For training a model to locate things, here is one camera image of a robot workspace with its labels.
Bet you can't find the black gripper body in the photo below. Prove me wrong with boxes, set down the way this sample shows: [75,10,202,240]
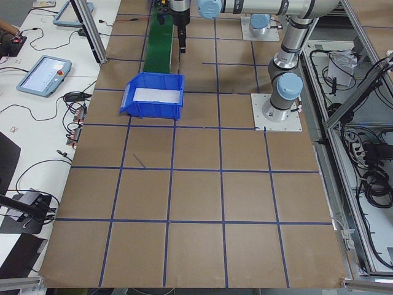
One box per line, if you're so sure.
[170,0,190,26]

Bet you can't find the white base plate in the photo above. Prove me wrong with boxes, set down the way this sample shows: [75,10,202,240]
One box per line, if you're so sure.
[251,93,302,132]
[241,14,280,42]

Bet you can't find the near teach pendant tablet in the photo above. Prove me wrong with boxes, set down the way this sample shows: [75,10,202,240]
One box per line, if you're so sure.
[16,55,72,97]

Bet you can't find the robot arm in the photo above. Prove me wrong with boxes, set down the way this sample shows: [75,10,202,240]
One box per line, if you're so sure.
[249,14,271,36]
[196,0,338,122]

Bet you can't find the blue bin left side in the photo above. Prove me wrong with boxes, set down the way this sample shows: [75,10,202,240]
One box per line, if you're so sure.
[120,72,185,120]

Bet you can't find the white crumpled paper box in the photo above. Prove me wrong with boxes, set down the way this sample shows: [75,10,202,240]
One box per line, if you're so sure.
[327,49,357,87]

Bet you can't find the aluminium side frame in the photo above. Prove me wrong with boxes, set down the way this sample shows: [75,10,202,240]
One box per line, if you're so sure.
[302,1,392,294]

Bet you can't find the red wires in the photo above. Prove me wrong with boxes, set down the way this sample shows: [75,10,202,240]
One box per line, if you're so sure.
[115,17,151,24]

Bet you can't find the green conveyor belt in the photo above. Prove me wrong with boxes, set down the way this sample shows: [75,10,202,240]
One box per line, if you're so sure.
[143,1,173,73]

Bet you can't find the black cable bundle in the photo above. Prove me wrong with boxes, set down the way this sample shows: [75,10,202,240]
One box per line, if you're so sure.
[340,122,393,210]

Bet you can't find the aluminium frame post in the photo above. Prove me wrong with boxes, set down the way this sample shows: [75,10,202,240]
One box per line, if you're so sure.
[70,0,107,65]

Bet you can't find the teach pendant tablet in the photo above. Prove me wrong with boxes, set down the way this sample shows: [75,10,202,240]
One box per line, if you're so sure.
[16,55,72,97]
[53,1,81,28]

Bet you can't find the far teach pendant tablet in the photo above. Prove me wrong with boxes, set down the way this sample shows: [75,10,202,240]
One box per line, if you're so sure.
[53,1,81,28]

